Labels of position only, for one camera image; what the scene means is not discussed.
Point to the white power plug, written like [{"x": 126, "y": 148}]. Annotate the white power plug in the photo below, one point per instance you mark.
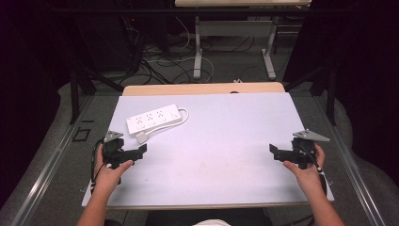
[{"x": 142, "y": 137}]

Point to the person's left hand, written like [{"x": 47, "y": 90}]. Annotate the person's left hand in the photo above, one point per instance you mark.
[{"x": 108, "y": 175}]

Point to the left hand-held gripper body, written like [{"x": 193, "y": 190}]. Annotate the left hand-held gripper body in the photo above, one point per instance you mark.
[{"x": 113, "y": 150}]

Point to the aluminium floor rail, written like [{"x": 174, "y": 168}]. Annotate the aluminium floor rail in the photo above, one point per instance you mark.
[
  {"x": 354, "y": 175},
  {"x": 47, "y": 175}
]

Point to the white table mat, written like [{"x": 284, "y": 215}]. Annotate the white table mat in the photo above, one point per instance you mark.
[{"x": 213, "y": 150}]

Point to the person's dark clothing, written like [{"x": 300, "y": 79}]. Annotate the person's dark clothing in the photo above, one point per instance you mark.
[{"x": 207, "y": 218}]

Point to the person's right hand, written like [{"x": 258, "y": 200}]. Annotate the person's right hand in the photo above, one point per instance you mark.
[{"x": 309, "y": 175}]

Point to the white metal desk frame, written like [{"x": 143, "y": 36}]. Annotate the white metal desk frame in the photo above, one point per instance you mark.
[{"x": 235, "y": 28}]

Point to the white power strip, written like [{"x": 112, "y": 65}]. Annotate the white power strip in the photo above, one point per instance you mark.
[{"x": 153, "y": 119}]

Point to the black metal stand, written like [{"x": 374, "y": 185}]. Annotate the black metal stand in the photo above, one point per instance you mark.
[
  {"x": 331, "y": 94},
  {"x": 75, "y": 94}
]

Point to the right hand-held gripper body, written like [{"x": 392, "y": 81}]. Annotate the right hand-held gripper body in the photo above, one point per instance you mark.
[{"x": 305, "y": 150}]

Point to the black equipment cabinet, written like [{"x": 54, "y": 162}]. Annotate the black equipment cabinet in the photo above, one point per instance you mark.
[{"x": 109, "y": 40}]

